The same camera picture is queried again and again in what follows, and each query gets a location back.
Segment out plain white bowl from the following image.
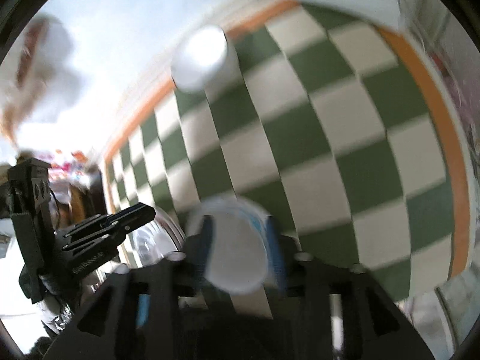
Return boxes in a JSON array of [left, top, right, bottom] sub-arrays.
[[170, 24, 239, 93]]

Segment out grey flower white plate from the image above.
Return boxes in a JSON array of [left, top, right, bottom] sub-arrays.
[[129, 208, 187, 262]]

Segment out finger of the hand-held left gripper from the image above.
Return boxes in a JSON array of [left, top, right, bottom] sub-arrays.
[[55, 202, 157, 242], [62, 219, 152, 272]]

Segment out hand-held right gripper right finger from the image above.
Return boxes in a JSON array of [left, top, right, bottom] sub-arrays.
[[267, 215, 436, 360]]

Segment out colourful wall stickers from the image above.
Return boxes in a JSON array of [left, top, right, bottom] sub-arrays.
[[49, 150, 99, 175]]

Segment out clear plastic bag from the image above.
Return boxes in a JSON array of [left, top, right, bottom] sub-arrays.
[[0, 64, 38, 149]]

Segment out blue flower white bowl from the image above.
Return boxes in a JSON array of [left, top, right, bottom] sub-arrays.
[[185, 195, 279, 295]]

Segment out green checkered tablecloth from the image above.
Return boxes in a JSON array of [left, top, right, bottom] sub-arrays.
[[103, 0, 474, 319]]

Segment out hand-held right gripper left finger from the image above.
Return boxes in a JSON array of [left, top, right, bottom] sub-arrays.
[[45, 215, 242, 360]]

